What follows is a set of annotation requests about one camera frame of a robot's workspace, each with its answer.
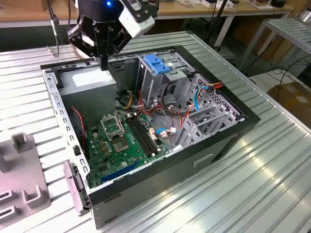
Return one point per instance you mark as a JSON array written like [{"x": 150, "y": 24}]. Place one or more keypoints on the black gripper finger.
[
  {"x": 119, "y": 42},
  {"x": 81, "y": 42}
]

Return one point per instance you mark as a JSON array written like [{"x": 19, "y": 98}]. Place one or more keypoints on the grey metal disk bay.
[{"x": 190, "y": 132}]

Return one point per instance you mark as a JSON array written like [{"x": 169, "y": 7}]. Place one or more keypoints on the brown cardboard box on desk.
[{"x": 60, "y": 6}]

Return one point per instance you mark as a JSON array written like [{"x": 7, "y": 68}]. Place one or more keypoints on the blue plastic drive latch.
[{"x": 155, "y": 64}]

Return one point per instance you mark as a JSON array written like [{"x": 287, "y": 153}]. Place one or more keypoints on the grey metal drive cage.
[{"x": 150, "y": 85}]

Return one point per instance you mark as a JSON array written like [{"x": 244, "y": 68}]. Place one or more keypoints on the grey power supply box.
[{"x": 87, "y": 97}]

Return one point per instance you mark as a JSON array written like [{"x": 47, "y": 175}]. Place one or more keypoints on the wooden desk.
[{"x": 194, "y": 9}]

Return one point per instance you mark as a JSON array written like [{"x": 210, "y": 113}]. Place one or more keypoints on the black case fan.
[{"x": 77, "y": 131}]

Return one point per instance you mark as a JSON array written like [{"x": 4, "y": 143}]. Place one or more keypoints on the black RAM slot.
[
  {"x": 142, "y": 136},
  {"x": 145, "y": 134},
  {"x": 138, "y": 137},
  {"x": 149, "y": 132}
]

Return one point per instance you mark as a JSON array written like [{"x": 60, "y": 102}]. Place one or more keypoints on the small white box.
[{"x": 210, "y": 3}]

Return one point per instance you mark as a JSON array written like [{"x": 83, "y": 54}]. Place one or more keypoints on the CPU socket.
[{"x": 121, "y": 145}]

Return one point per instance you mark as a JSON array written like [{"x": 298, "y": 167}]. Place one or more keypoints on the green motherboard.
[{"x": 97, "y": 155}]

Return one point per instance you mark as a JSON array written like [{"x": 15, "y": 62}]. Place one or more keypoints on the blue expansion slot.
[{"x": 120, "y": 171}]

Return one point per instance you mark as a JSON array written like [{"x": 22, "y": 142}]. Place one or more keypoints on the grey parts rack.
[{"x": 19, "y": 170}]

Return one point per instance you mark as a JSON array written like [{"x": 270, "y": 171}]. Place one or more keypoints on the black open PC case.
[{"x": 170, "y": 174}]

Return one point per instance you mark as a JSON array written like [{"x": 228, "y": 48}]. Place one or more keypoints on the grey plastic case bezel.
[{"x": 73, "y": 187}]

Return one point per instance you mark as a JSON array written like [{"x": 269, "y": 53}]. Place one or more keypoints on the small black device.
[{"x": 278, "y": 3}]

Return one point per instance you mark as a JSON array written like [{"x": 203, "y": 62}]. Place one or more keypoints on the metal slat side table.
[{"x": 291, "y": 31}]

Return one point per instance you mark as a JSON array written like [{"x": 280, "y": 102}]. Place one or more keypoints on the large cardboard box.
[{"x": 291, "y": 97}]

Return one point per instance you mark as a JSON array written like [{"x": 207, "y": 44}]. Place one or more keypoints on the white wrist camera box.
[{"x": 136, "y": 24}]

